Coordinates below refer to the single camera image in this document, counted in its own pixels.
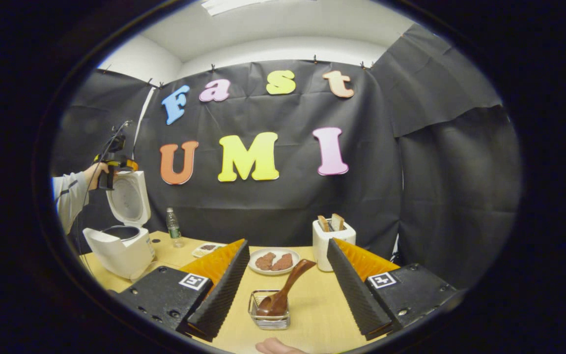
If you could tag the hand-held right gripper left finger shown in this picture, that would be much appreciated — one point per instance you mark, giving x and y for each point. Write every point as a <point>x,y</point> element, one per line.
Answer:
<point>224,290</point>

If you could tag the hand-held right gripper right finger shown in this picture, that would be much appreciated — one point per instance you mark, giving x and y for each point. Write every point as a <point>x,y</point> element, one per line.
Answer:
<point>354,290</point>

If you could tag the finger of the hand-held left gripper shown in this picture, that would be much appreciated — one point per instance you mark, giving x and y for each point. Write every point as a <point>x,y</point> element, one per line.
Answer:
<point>127,164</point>

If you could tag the brown wooden spoon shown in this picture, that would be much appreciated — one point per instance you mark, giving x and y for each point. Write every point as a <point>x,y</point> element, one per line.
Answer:
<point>288,285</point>

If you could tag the white rice cooker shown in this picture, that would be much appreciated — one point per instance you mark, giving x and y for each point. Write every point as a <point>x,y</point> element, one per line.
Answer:
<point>121,253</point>

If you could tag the white round plate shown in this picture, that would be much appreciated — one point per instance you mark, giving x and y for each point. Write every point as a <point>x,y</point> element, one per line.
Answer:
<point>258,269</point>

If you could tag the white divided condiment tray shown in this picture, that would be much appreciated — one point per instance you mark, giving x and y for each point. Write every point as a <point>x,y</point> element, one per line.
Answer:
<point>207,250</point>

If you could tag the brown meat piece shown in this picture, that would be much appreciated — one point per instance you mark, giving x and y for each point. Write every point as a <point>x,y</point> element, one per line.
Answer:
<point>265,261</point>
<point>283,262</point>

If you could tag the white toaster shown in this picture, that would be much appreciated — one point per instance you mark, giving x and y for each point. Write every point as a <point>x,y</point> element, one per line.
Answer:
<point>321,250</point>

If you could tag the toast slice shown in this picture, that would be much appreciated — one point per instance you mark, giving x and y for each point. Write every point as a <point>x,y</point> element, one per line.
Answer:
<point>337,221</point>
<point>323,223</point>

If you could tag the clear plastic water bottle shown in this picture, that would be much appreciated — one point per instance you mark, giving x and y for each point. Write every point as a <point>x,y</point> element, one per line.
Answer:
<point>175,230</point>

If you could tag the black backdrop cloth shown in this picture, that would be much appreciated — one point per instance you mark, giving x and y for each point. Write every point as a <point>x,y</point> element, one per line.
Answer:
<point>435,196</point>

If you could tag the long ceiling light panel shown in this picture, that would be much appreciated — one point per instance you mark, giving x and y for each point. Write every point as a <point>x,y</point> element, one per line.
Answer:
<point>239,5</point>

